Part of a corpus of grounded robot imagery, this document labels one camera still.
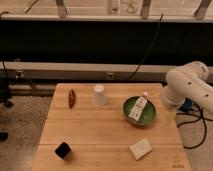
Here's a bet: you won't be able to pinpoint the white ceramic cup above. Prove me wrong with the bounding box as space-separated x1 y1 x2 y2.
93 84 107 106

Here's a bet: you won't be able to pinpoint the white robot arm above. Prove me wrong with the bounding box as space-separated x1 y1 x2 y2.
161 61 213 123

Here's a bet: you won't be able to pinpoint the white rectangular eraser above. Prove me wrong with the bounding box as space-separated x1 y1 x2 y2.
129 138 152 160

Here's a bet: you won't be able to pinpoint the black square cup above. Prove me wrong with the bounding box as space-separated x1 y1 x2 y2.
55 142 72 160

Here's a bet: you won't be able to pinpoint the green bowl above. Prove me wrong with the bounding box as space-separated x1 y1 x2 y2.
123 96 156 126

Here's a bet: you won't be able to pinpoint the blue power box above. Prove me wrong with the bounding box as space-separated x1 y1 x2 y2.
180 99 192 113

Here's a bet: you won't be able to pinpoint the white tube bottle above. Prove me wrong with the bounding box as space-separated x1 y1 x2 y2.
129 92 148 121

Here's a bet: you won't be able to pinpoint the red chili pepper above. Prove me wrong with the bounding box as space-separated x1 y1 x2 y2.
68 89 76 108

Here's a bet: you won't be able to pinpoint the black chair base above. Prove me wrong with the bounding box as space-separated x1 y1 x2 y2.
0 78 13 142

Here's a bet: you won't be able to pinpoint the black floor cables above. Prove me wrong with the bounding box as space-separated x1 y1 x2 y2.
175 99 213 150

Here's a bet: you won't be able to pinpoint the black cable on wall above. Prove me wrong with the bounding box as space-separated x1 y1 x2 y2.
126 13 165 83

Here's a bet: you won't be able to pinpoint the grey wall rail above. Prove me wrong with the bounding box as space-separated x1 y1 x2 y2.
0 61 213 83

